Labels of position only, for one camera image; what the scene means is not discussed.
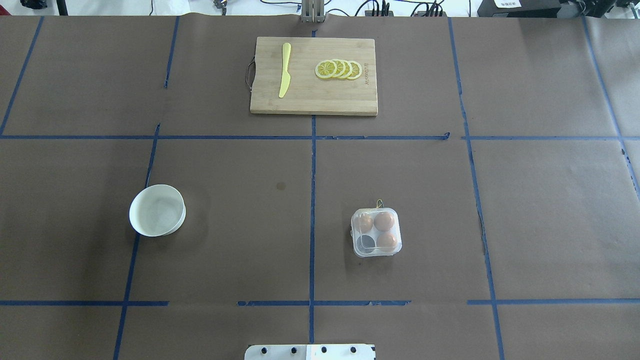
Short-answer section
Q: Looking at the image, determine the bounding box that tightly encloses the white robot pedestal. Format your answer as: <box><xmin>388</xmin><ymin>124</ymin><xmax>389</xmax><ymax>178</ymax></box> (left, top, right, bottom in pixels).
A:
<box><xmin>244</xmin><ymin>343</ymin><xmax>377</xmax><ymax>360</ymax></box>

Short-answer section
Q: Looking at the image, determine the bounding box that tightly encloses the brown egg in box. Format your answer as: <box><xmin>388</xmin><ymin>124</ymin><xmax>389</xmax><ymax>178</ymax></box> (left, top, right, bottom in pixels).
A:
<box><xmin>374</xmin><ymin>211</ymin><xmax>396</xmax><ymax>232</ymax></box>
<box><xmin>356</xmin><ymin>213</ymin><xmax>374</xmax><ymax>234</ymax></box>

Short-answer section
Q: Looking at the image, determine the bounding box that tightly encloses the brown egg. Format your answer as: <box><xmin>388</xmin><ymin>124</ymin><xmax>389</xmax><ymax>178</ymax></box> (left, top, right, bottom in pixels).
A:
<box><xmin>356</xmin><ymin>213</ymin><xmax>374</xmax><ymax>234</ymax></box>
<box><xmin>375</xmin><ymin>232</ymin><xmax>399</xmax><ymax>253</ymax></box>
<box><xmin>374</xmin><ymin>211</ymin><xmax>396</xmax><ymax>232</ymax></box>

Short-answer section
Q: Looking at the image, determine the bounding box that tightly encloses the black box on table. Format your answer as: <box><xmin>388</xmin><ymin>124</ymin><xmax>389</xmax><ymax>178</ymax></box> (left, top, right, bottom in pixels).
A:
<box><xmin>477</xmin><ymin>0</ymin><xmax>569</xmax><ymax>18</ymax></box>

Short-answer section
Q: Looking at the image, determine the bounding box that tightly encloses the lemon slice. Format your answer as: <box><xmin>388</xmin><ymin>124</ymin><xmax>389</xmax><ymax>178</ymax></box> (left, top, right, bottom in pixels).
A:
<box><xmin>331</xmin><ymin>59</ymin><xmax>346</xmax><ymax>78</ymax></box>
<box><xmin>339</xmin><ymin>60</ymin><xmax>353</xmax><ymax>79</ymax></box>
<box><xmin>346</xmin><ymin>61</ymin><xmax>362</xmax><ymax>80</ymax></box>
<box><xmin>314</xmin><ymin>60</ymin><xmax>338</xmax><ymax>79</ymax></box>

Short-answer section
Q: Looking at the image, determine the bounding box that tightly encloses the wooden cutting board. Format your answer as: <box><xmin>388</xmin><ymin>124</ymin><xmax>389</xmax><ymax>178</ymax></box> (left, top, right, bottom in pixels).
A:
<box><xmin>250</xmin><ymin>36</ymin><xmax>378</xmax><ymax>117</ymax></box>

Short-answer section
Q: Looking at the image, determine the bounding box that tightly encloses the clear plastic egg box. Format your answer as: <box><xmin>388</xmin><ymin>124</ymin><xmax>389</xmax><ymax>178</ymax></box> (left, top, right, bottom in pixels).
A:
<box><xmin>350</xmin><ymin>198</ymin><xmax>403</xmax><ymax>259</ymax></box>

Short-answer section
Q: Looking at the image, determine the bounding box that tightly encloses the yellow plastic knife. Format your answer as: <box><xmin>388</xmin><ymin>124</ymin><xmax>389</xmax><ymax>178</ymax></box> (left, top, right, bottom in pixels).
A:
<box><xmin>278</xmin><ymin>42</ymin><xmax>292</xmax><ymax>99</ymax></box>

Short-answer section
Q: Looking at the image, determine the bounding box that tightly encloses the aluminium frame post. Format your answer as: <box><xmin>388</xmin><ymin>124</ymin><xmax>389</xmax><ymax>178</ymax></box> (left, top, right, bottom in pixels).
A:
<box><xmin>301</xmin><ymin>0</ymin><xmax>326</xmax><ymax>23</ymax></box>

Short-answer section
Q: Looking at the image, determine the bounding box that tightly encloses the white bowl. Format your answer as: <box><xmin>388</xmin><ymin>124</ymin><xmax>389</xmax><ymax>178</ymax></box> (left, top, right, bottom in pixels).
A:
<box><xmin>128</xmin><ymin>184</ymin><xmax>186</xmax><ymax>237</ymax></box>

